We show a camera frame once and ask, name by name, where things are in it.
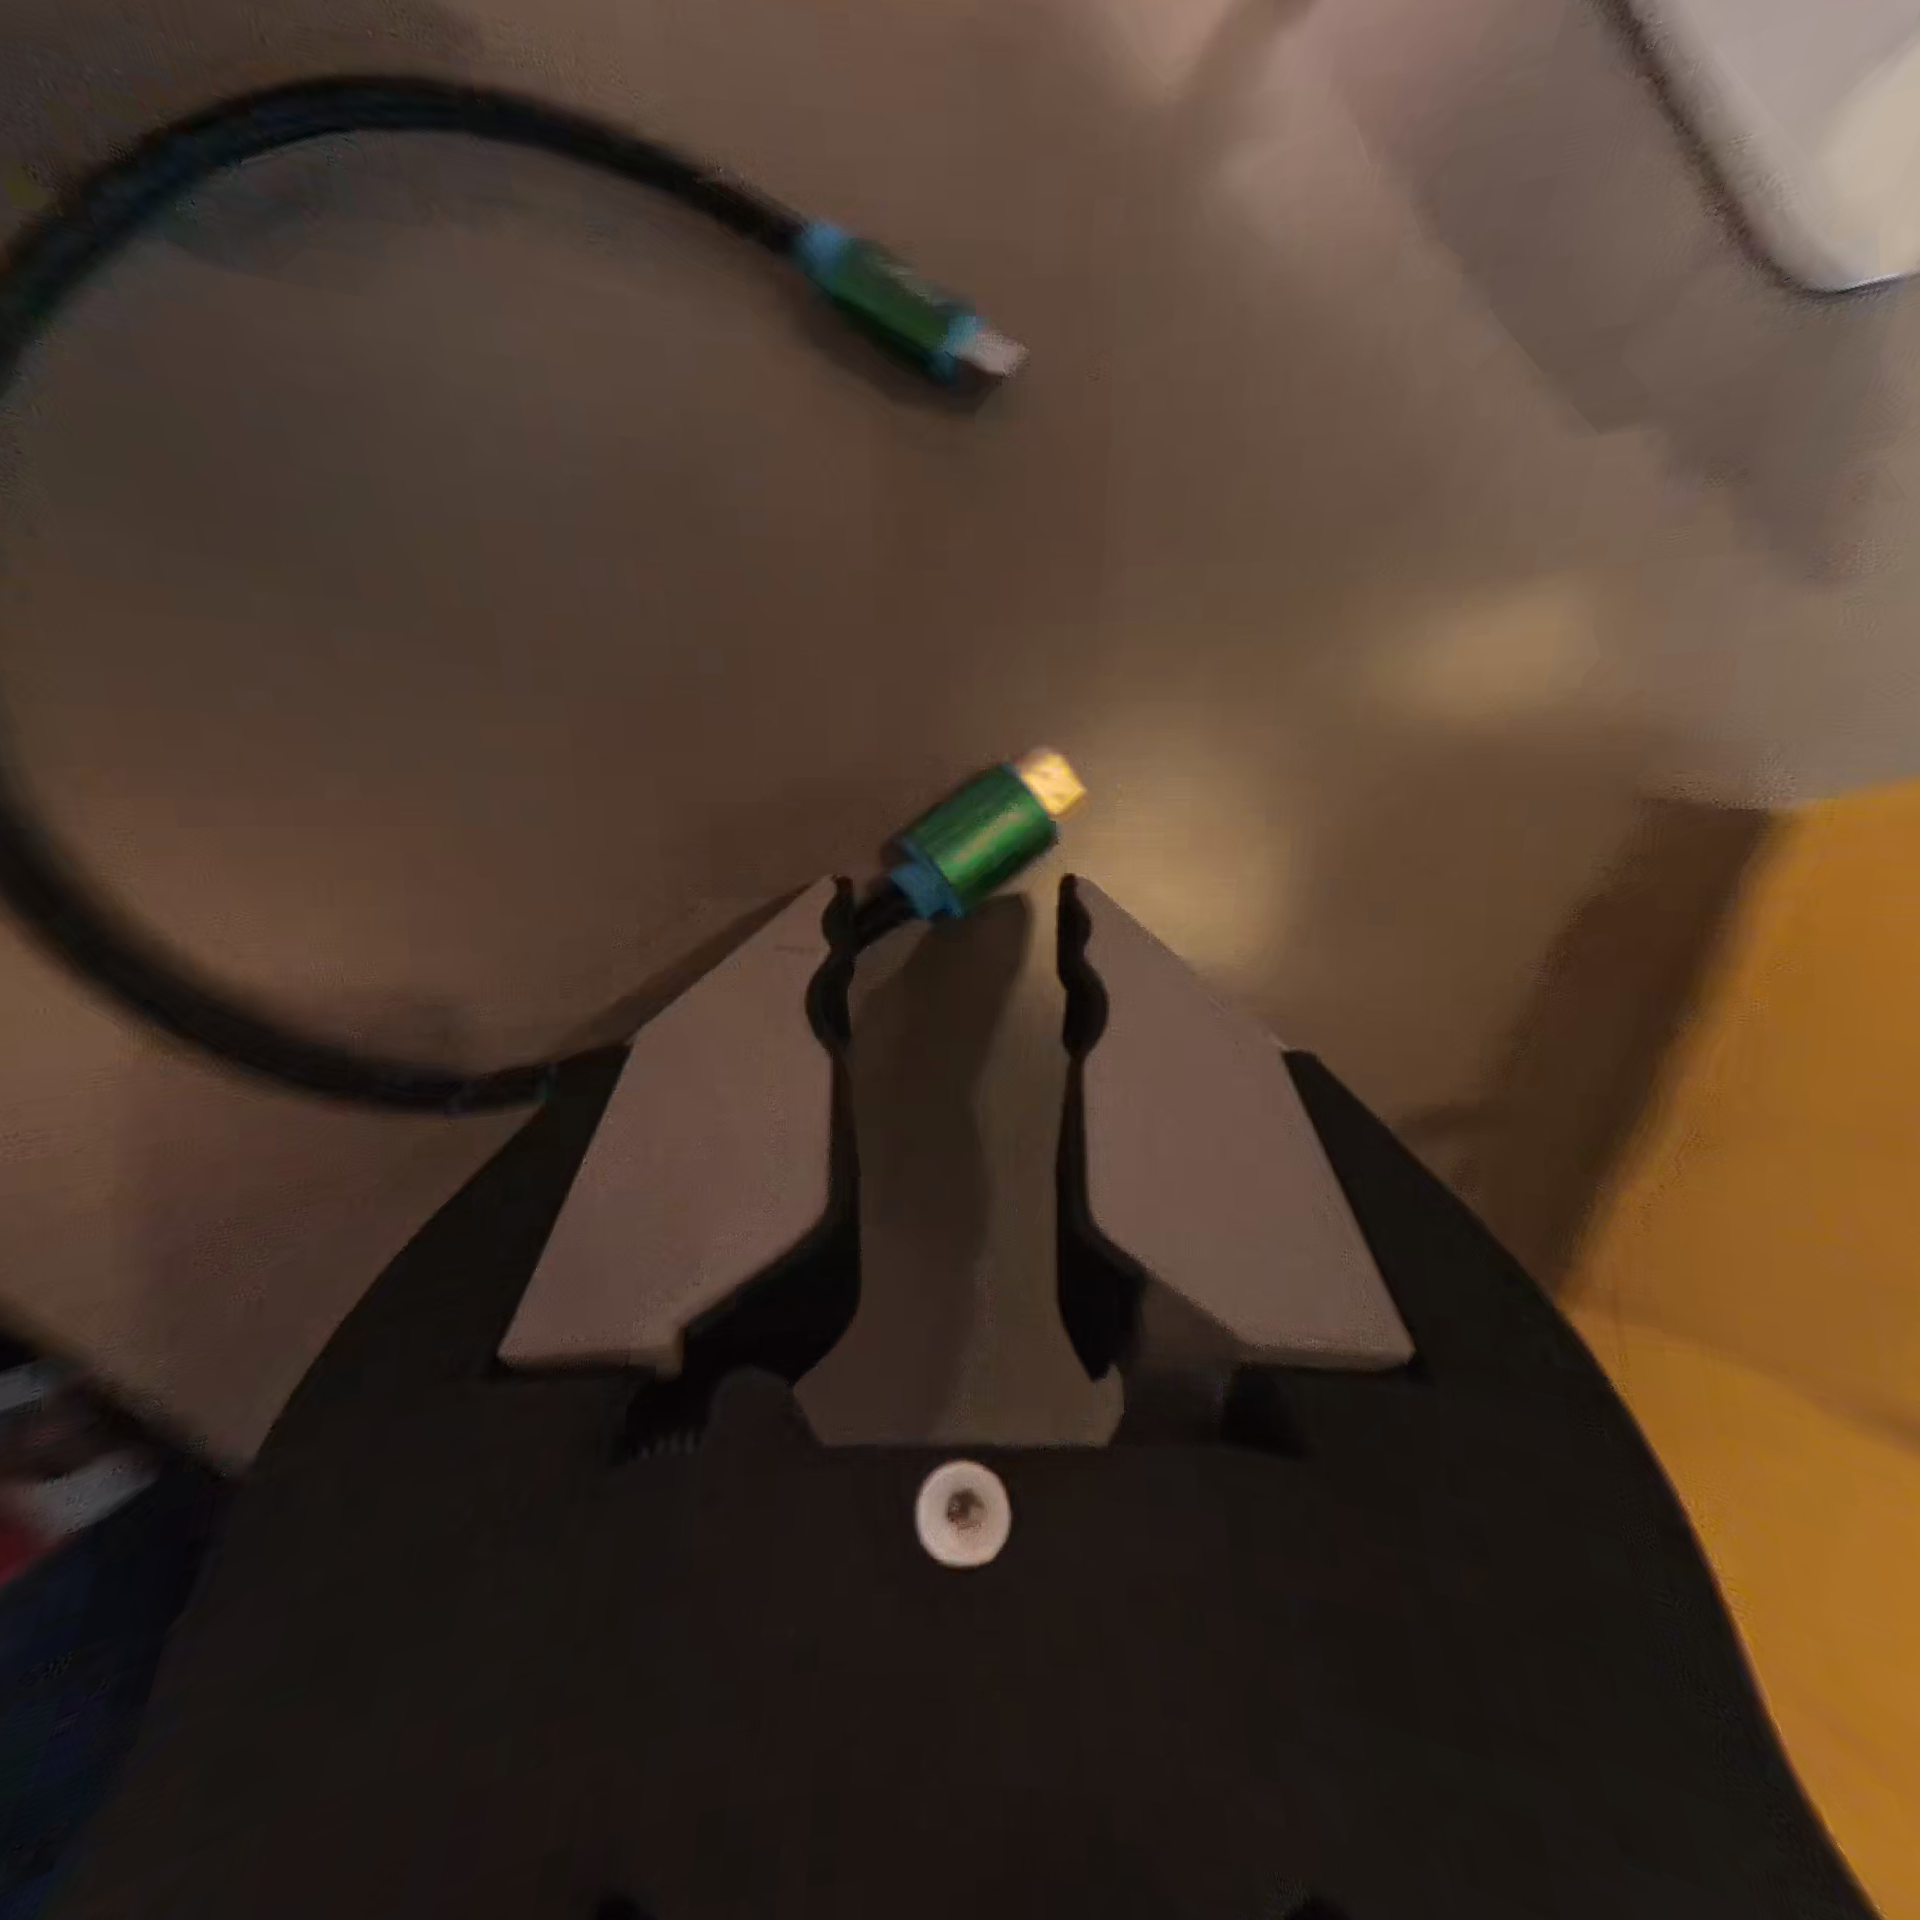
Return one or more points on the wooden book stand white base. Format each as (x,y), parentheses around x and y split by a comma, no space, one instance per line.
(1801,119)

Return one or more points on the yellow plastic bin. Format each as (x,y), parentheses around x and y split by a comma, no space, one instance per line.
(1770,1202)

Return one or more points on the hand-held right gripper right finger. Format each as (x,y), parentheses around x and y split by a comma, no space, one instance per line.
(1230,1202)

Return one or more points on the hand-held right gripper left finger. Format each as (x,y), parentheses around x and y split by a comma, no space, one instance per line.
(706,1186)

